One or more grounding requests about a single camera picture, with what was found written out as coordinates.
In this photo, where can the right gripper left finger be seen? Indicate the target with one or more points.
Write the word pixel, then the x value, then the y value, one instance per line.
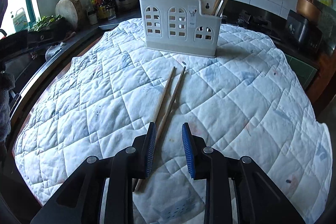
pixel 101 190

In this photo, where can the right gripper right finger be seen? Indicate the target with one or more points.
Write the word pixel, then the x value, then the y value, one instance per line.
pixel 258 199

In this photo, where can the green vegetables bowl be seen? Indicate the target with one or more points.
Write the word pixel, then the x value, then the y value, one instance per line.
pixel 46 23

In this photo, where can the round wooden cutting board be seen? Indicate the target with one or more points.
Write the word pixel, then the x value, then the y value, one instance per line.
pixel 72 11

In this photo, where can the clear plastic bottle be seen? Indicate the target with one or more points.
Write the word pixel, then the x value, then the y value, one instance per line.
pixel 91 12

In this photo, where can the white quilted cloth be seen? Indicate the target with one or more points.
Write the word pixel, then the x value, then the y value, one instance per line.
pixel 245 101

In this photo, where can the dark sauce bottle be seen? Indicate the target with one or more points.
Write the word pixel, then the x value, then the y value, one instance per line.
pixel 110 9

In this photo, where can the green cabinet door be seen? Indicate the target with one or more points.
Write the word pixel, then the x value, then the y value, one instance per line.
pixel 304 72

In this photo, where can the black rice cooker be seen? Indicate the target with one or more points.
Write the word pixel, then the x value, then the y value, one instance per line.
pixel 304 34

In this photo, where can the white plastic utensil holder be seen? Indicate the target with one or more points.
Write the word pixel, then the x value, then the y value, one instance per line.
pixel 181 26

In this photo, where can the copper coloured pot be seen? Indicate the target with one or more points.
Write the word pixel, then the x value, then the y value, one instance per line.
pixel 307 9

